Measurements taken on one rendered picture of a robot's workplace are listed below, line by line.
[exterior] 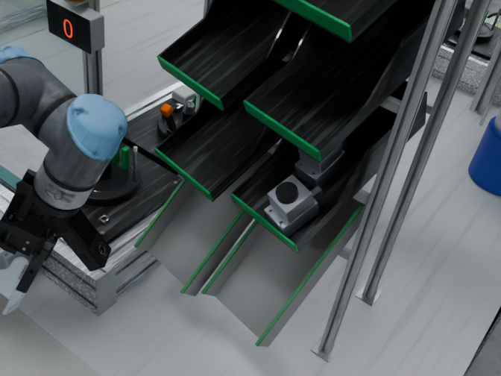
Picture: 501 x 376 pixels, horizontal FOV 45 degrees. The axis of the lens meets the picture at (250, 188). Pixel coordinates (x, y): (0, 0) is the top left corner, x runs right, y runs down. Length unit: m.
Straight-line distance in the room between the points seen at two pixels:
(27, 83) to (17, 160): 0.64
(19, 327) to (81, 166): 0.46
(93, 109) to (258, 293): 0.41
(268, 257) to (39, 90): 0.44
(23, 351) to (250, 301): 0.40
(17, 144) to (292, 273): 0.75
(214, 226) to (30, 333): 0.38
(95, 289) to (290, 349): 0.37
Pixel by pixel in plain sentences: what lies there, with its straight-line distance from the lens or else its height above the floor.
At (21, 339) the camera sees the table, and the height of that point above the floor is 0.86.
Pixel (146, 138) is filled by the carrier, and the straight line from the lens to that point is 1.38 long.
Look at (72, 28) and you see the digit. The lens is 1.29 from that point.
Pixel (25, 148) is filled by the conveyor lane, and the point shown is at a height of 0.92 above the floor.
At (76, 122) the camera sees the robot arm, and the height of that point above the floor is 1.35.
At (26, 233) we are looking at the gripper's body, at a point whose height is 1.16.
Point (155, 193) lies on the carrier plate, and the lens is 1.24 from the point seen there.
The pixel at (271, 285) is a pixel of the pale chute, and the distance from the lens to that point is 0.99.
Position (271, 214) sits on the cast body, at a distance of 0.85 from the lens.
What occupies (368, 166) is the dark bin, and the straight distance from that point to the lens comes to 0.87.
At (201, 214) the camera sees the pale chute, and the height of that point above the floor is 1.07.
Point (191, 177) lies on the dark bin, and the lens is 0.93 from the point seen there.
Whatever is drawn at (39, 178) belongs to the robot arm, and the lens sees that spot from 0.85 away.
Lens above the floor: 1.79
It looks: 40 degrees down
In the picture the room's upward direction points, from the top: 9 degrees clockwise
